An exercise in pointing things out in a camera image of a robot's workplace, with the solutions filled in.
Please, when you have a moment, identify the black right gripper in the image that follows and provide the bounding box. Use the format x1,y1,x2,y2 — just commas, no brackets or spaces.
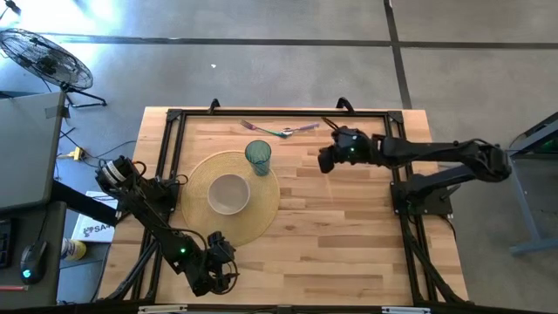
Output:
317,126,377,174

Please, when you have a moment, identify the iridescent spoon purple handle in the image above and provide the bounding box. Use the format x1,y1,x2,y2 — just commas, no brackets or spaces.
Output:
281,122,321,137

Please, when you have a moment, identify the white ribbed bowl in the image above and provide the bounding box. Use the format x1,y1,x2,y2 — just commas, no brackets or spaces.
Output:
207,173,252,215

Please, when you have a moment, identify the iridescent fork green handle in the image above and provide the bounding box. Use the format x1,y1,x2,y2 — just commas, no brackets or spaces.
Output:
240,119,291,140

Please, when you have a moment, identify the round woven straw placemat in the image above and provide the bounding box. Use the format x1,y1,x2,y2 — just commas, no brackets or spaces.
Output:
180,150,281,249

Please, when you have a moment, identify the white printed booklet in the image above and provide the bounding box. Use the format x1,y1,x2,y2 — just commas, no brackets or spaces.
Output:
71,190,121,244

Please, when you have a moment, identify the yellow labelled bottle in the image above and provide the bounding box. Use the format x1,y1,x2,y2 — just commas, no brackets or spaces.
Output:
60,237,88,262

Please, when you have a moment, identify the dark desk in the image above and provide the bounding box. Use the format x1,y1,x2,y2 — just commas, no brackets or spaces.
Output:
0,202,66,309

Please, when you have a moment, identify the black computer mouse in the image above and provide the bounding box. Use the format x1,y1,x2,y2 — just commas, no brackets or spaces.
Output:
19,239,48,285

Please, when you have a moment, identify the gray metal stand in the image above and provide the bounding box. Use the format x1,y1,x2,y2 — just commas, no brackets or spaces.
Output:
507,111,558,257

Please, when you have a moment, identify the black keyboard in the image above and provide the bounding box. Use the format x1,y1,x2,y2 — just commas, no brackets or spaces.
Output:
0,217,13,270

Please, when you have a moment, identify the gray desk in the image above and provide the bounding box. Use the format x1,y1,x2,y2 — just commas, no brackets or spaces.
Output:
0,91,66,213

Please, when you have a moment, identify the black floor fan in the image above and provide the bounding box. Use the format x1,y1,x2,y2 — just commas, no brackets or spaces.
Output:
0,28,108,109

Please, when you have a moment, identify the black aluminium table frame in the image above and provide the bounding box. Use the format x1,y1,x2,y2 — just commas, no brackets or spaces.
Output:
98,106,472,306

